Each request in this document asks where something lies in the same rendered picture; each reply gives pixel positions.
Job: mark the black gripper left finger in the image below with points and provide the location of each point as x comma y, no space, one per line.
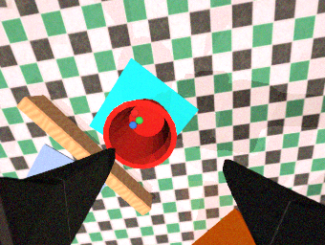
49,208

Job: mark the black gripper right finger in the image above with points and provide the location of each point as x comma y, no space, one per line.
274,214

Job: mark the green marble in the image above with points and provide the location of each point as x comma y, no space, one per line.
139,120

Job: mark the brown wooden plank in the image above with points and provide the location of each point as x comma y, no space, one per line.
47,116

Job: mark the blue marble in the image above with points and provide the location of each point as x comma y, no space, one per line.
132,125

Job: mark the red cup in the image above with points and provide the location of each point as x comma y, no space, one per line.
150,143

